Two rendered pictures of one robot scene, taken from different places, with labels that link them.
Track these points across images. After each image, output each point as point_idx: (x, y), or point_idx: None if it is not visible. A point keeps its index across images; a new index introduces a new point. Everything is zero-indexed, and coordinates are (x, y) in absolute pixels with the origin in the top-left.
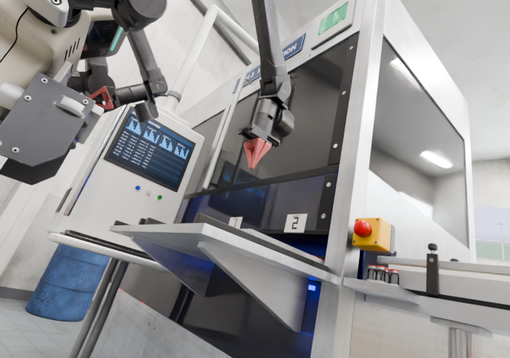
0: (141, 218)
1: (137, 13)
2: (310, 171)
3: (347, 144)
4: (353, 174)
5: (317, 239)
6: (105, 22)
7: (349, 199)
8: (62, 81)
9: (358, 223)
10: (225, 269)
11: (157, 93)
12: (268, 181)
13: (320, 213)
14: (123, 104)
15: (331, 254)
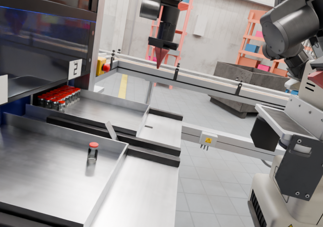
0: (180, 159)
1: (269, 58)
2: (82, 12)
3: None
4: (101, 27)
5: None
6: (314, 46)
7: (98, 46)
8: (290, 105)
9: (109, 66)
10: None
11: None
12: (42, 7)
13: (88, 57)
14: (322, 50)
15: (91, 84)
